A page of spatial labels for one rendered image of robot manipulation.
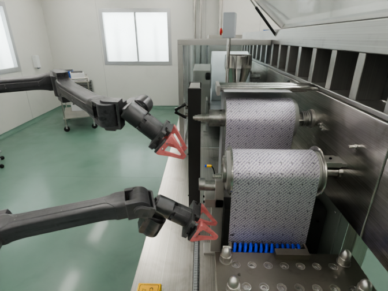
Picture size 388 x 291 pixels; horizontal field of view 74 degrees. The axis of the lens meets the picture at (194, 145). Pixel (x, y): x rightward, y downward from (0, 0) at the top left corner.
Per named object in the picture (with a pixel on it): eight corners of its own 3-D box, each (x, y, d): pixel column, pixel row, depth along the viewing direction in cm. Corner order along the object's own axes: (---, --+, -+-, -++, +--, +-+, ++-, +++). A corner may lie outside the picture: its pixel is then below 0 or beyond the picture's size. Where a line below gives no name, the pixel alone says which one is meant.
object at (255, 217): (228, 242, 80) (231, 191, 73) (304, 243, 79) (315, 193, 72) (228, 243, 79) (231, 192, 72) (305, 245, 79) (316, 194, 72)
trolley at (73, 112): (66, 119, 545) (56, 69, 505) (95, 116, 565) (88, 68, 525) (64, 133, 467) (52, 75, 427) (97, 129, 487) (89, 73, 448)
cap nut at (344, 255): (333, 257, 74) (336, 245, 72) (346, 257, 74) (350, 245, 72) (339, 267, 71) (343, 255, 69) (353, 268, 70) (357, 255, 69)
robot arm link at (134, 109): (115, 118, 68) (126, 102, 66) (123, 109, 74) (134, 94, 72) (136, 133, 70) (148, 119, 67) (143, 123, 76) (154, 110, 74)
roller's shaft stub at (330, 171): (311, 174, 79) (313, 160, 77) (334, 174, 79) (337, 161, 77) (317, 181, 75) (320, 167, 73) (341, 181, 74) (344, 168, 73)
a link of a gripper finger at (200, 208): (211, 243, 77) (183, 230, 75) (211, 226, 83) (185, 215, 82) (223, 227, 74) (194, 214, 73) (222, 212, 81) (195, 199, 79)
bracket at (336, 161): (317, 160, 77) (319, 153, 76) (337, 160, 77) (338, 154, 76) (325, 167, 73) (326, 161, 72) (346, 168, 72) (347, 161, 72)
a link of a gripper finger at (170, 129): (177, 164, 74) (150, 144, 72) (179, 154, 80) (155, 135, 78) (192, 148, 72) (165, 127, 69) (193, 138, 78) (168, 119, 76)
